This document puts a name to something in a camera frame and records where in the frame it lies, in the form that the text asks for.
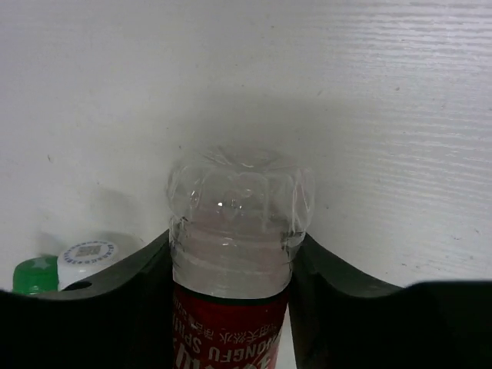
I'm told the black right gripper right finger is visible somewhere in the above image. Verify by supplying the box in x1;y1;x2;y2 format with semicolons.
289;236;491;368

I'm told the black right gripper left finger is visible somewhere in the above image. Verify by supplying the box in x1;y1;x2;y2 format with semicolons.
1;233;173;368

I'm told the clear bottle blue green label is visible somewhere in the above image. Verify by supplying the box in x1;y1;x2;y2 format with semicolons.
56;230;143;291

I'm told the green plastic soda bottle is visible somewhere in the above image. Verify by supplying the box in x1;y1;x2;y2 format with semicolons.
12;256;58;295

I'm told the clear bottle red label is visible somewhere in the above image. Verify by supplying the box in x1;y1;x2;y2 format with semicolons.
167;146;314;368

